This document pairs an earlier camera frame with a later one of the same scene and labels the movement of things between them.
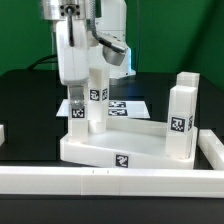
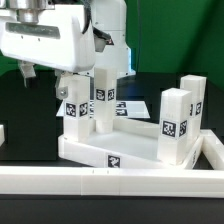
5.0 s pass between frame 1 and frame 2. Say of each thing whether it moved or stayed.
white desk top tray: moved
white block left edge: stayed
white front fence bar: stayed
